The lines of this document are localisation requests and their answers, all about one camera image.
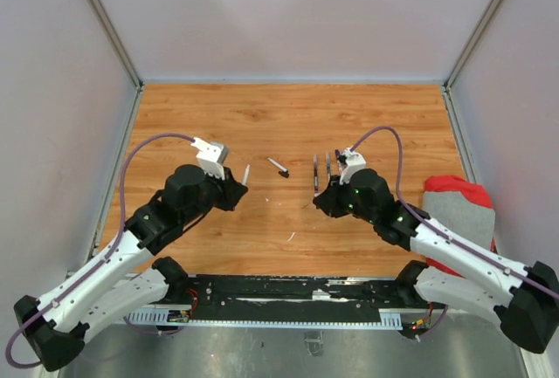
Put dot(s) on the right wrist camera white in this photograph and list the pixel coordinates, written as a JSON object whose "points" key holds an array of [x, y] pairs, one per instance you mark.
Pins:
{"points": [[350, 162]]}

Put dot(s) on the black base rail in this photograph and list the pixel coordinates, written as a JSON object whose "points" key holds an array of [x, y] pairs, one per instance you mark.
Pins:
{"points": [[296, 299]]}

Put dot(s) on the red and grey cloth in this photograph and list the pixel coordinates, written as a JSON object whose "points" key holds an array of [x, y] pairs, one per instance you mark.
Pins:
{"points": [[461, 206]]}

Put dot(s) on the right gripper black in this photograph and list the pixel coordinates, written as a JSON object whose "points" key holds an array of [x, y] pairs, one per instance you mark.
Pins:
{"points": [[328, 200]]}

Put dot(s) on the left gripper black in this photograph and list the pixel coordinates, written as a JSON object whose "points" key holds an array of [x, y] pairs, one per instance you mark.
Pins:
{"points": [[232, 190]]}

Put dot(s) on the white pen black end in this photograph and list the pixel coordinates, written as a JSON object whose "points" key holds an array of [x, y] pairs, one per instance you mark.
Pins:
{"points": [[276, 164]]}

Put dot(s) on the blue gel pen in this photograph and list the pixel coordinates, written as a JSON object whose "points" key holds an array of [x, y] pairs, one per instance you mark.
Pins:
{"points": [[328, 167]]}

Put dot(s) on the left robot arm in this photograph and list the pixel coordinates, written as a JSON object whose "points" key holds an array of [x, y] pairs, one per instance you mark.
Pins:
{"points": [[100, 273]]}

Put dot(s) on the white thin pen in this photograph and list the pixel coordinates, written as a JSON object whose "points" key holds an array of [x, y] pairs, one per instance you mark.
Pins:
{"points": [[246, 174]]}

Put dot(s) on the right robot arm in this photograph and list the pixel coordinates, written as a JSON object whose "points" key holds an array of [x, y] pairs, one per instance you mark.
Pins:
{"points": [[467, 260]]}

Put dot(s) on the aluminium frame rail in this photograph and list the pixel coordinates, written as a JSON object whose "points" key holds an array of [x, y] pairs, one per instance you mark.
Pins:
{"points": [[168, 299]]}

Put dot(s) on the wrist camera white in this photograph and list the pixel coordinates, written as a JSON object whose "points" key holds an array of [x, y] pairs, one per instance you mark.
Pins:
{"points": [[350, 162], [211, 157]]}

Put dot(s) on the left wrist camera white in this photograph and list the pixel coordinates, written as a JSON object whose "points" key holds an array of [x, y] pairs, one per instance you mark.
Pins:
{"points": [[211, 157]]}

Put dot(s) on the purple gel pen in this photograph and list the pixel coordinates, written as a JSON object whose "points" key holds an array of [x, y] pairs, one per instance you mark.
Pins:
{"points": [[315, 175]]}

